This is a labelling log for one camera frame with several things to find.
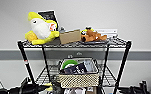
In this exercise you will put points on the yellow white plush duck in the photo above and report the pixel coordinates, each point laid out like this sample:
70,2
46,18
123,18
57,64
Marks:
41,29

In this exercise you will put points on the dark printed packet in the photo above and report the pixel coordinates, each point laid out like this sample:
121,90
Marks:
74,69

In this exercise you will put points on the orange brown plush toy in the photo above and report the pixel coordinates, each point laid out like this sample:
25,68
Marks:
92,35

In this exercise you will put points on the small yellow packet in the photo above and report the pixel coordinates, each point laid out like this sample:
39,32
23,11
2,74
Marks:
50,87

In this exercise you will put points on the green round roll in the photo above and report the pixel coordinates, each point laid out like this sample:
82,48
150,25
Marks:
69,62

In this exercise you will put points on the white flat box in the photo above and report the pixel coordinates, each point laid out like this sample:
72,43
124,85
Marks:
109,32

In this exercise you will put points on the brown cardboard box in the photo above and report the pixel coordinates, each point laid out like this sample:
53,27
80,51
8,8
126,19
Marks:
70,36

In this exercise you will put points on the small grey wall socket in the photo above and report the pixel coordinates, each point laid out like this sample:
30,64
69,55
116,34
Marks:
79,53
70,56

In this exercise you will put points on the black printed bag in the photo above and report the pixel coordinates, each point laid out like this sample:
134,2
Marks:
51,16

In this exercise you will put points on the pale basket with dark spots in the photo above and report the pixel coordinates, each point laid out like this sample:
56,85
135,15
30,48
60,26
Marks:
79,80

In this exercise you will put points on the long grey wall band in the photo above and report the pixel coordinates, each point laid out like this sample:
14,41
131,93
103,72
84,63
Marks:
4,55

